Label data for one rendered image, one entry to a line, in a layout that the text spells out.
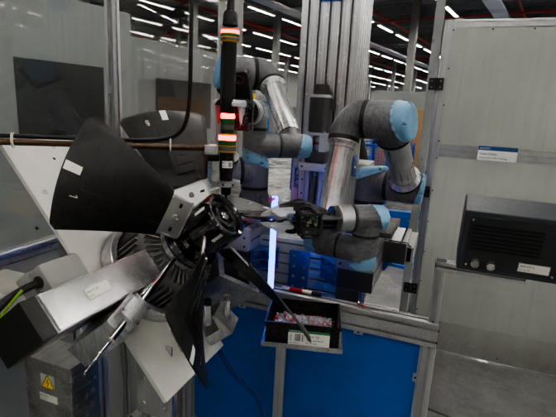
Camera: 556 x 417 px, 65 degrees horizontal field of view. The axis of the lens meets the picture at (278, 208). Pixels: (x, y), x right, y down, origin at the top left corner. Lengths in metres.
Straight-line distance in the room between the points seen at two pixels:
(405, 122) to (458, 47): 1.52
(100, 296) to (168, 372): 0.28
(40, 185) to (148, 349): 0.45
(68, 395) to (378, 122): 1.08
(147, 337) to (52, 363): 0.26
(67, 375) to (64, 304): 0.39
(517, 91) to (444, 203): 0.72
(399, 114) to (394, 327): 0.65
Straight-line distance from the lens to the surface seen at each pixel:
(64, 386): 1.25
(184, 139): 1.15
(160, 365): 1.08
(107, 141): 0.91
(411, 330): 1.45
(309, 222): 1.16
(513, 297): 2.97
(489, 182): 2.78
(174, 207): 0.98
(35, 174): 1.15
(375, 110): 1.32
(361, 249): 1.26
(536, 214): 1.31
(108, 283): 0.92
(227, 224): 0.99
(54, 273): 0.92
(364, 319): 1.46
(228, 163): 1.08
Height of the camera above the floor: 1.47
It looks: 13 degrees down
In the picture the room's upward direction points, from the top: 3 degrees clockwise
